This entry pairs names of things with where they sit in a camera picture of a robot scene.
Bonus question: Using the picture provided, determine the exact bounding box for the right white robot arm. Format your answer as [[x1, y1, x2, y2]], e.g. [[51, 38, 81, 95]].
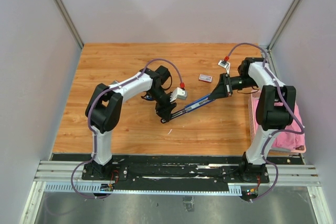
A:
[[209, 58, 296, 182]]

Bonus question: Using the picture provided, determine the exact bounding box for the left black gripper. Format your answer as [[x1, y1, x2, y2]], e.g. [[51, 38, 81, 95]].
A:
[[148, 87, 177, 122]]

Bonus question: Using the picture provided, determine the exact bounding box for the pink plastic basket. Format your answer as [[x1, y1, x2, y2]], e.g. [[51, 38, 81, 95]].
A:
[[248, 92, 307, 154]]

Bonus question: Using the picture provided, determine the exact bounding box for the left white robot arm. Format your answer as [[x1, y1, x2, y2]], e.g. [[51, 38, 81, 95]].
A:
[[85, 66, 176, 180]]

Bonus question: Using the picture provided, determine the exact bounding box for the pink cloth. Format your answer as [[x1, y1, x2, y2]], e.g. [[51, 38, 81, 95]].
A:
[[272, 104, 305, 150]]

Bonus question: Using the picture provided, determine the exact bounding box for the grey cable duct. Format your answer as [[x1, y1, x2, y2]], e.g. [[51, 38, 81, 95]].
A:
[[43, 184, 243, 196]]

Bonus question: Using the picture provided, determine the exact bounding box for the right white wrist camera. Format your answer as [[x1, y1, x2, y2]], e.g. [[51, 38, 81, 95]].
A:
[[218, 60, 230, 74]]

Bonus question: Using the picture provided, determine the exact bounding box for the blue stapler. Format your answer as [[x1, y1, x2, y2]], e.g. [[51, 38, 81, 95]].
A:
[[161, 93, 214, 124]]

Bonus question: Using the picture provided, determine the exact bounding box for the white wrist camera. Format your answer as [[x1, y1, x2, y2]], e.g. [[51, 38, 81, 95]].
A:
[[218, 60, 230, 74], [170, 87, 187, 103]]

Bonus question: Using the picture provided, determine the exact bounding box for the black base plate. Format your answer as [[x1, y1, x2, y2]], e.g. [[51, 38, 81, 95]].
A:
[[51, 154, 303, 190]]

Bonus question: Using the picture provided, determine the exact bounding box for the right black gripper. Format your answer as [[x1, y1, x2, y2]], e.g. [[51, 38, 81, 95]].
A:
[[207, 73, 257, 100]]

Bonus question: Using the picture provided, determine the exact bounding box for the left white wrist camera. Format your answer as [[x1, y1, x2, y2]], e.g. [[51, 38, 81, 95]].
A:
[[170, 87, 187, 103]]

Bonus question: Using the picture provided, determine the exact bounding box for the red staple box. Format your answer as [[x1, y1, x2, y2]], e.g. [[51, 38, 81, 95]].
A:
[[198, 74, 213, 83]]

